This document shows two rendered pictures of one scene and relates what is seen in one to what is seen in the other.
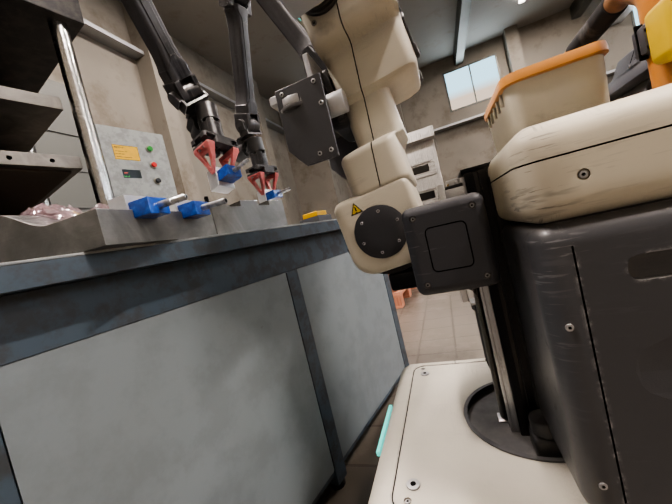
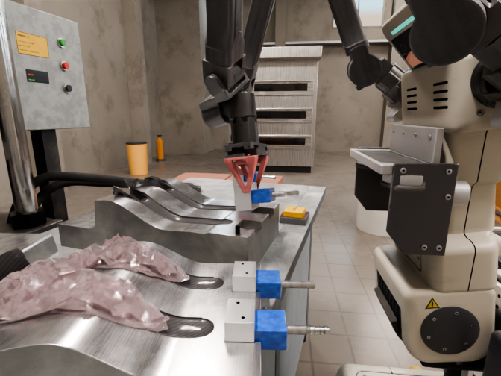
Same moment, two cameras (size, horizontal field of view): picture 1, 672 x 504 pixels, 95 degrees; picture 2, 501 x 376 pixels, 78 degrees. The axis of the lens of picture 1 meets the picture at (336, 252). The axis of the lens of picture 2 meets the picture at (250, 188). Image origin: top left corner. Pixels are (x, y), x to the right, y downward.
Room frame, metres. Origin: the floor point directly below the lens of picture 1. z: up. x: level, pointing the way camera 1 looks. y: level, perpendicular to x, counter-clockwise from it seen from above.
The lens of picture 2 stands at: (0.20, 0.39, 1.12)
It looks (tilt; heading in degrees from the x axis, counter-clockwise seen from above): 13 degrees down; 346
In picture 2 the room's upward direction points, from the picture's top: straight up
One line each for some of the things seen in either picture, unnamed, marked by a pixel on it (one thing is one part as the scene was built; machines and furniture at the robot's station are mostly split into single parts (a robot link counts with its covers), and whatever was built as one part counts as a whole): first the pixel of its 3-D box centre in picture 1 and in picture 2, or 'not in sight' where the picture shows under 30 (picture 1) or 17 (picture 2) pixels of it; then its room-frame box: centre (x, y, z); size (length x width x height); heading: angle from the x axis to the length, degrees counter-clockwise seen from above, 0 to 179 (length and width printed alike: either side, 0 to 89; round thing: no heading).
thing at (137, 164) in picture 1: (162, 280); (55, 212); (1.54, 0.88, 0.73); 0.30 x 0.22 x 1.47; 147
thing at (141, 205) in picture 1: (154, 206); (277, 329); (0.52, 0.28, 0.85); 0.13 x 0.05 x 0.05; 75
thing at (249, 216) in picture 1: (199, 228); (174, 215); (0.99, 0.41, 0.87); 0.50 x 0.26 x 0.14; 57
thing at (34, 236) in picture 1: (69, 241); (89, 303); (0.64, 0.53, 0.85); 0.50 x 0.26 x 0.11; 75
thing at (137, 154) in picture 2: not in sight; (137, 158); (6.46, 1.11, 0.31); 0.40 x 0.39 x 0.61; 162
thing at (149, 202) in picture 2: not in sight; (175, 198); (0.97, 0.40, 0.92); 0.35 x 0.16 x 0.09; 57
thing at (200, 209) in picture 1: (198, 208); (273, 283); (0.63, 0.25, 0.85); 0.13 x 0.05 x 0.05; 75
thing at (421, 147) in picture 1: (402, 202); (272, 113); (6.37, -1.58, 1.14); 1.75 x 1.35 x 2.28; 69
